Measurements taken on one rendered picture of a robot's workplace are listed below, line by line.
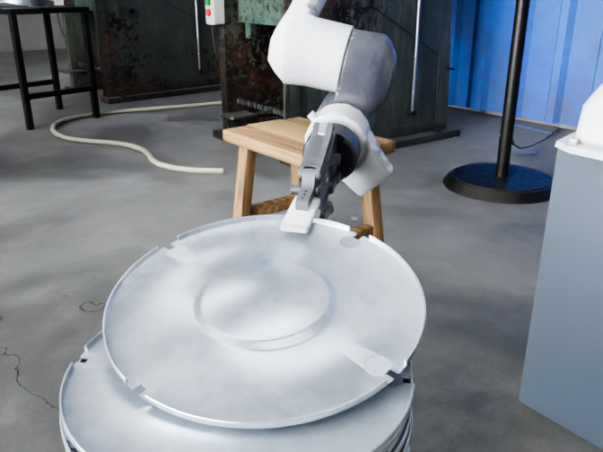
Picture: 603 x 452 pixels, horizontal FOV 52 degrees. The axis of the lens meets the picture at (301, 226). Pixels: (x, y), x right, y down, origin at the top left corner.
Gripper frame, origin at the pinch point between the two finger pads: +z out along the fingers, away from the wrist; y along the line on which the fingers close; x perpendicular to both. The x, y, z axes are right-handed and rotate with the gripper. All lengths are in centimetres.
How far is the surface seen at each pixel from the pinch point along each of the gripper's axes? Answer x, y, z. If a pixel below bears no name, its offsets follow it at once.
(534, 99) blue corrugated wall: 58, -71, -253
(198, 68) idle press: -139, -82, -309
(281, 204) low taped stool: -24, -43, -78
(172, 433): -2.9, -1.3, 29.6
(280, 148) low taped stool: -18, -19, -59
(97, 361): -13.1, -2.7, 22.6
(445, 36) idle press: 13, -34, -221
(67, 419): -11.3, -1.4, 29.9
